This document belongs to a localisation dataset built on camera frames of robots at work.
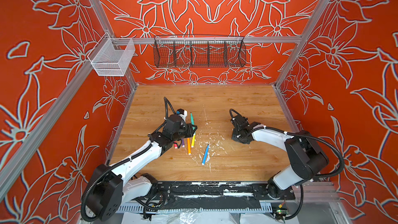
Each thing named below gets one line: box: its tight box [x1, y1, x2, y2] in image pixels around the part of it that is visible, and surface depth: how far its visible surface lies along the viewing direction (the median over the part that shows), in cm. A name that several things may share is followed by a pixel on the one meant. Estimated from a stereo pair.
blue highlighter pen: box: [201, 144, 210, 166], surface depth 85 cm
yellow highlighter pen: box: [191, 133, 196, 148], surface depth 91 cm
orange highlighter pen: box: [187, 137, 192, 156], surface depth 89 cm
